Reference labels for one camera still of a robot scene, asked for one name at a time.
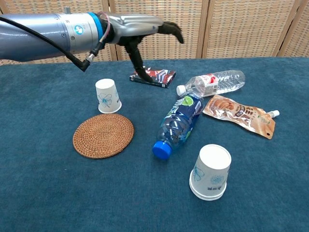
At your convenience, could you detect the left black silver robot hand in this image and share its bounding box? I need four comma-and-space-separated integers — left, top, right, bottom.
100, 13, 184, 83

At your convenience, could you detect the clear water bottle white cap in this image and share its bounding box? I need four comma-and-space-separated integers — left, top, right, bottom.
176, 70, 246, 98

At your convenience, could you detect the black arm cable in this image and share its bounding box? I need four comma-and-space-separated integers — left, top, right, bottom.
0, 14, 104, 73

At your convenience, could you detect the brown spouted snack pouch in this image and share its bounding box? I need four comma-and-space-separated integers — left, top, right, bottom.
202, 94, 280, 140

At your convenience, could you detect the white paper cup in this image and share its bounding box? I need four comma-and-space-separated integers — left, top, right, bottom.
95, 78, 122, 114
189, 144, 232, 201

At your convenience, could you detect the blue felt table cover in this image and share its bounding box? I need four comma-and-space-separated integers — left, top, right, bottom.
0, 57, 309, 232

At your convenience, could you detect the blue drink bottle blue cap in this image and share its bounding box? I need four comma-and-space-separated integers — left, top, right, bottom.
152, 91, 205, 160

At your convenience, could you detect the black red card box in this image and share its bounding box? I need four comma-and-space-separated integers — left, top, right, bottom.
129, 65, 176, 89

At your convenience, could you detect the round woven rattan coaster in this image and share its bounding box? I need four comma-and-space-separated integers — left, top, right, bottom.
72, 114, 135, 160

